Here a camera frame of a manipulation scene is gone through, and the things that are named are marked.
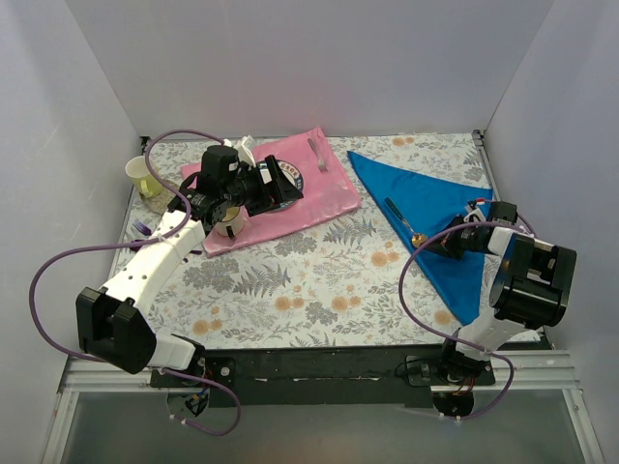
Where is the gold spoon teal handle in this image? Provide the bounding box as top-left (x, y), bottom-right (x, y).
top-left (385, 197), bottom-right (427, 247)

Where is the blue cloth napkin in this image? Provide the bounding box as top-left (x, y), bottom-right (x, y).
top-left (348, 151), bottom-right (492, 325)

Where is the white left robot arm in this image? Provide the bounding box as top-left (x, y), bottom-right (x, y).
top-left (75, 145), bottom-right (289, 387)

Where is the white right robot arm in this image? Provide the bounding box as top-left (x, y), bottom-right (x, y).
top-left (427, 199), bottom-right (577, 385)

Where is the white plate green rim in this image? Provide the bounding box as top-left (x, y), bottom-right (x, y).
top-left (276, 159), bottom-right (305, 212)

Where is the round speckled coaster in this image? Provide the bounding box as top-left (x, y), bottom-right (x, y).
top-left (139, 181), bottom-right (176, 215)

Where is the yellow mug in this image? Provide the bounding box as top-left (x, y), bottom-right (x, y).
top-left (125, 156), bottom-right (163, 198)

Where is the purple plastic fork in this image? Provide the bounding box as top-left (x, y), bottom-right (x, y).
top-left (132, 219), bottom-right (152, 237)

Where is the silver fork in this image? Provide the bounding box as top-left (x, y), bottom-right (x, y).
top-left (307, 138), bottom-right (328, 173)

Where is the pink satin placemat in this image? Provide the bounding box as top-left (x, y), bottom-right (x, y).
top-left (203, 127), bottom-right (361, 257)

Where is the purple plastic spoon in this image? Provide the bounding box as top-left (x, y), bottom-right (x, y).
top-left (129, 240), bottom-right (203, 255)

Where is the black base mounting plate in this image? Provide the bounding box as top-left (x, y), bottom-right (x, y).
top-left (149, 346), bottom-right (497, 408)

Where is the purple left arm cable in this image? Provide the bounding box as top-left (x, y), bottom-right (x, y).
top-left (28, 129), bottom-right (243, 438)

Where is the aluminium front frame rail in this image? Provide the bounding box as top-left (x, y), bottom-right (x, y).
top-left (60, 350), bottom-right (581, 392)

